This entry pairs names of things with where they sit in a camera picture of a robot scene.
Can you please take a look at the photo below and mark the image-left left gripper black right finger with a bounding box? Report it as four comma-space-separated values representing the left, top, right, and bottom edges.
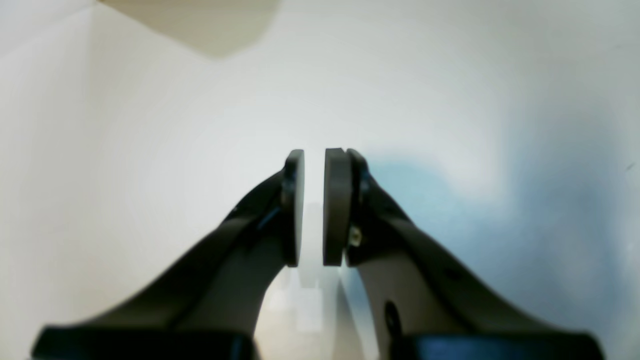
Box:
323, 148, 605, 360

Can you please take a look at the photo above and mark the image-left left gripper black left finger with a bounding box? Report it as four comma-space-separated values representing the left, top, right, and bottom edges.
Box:
30, 149, 305, 360

